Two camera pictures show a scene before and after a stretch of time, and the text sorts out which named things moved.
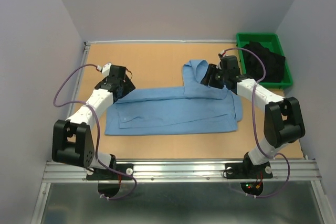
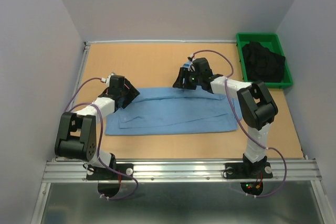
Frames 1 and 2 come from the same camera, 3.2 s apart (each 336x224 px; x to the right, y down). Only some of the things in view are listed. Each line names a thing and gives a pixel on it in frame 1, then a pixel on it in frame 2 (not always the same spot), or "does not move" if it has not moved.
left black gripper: [127, 87] → [132, 93]
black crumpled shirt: [274, 63] does not move
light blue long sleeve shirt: [195, 108] does not move
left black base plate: [126, 170] does not move
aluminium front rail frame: [191, 171] does not move
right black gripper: [212, 69] → [184, 73]
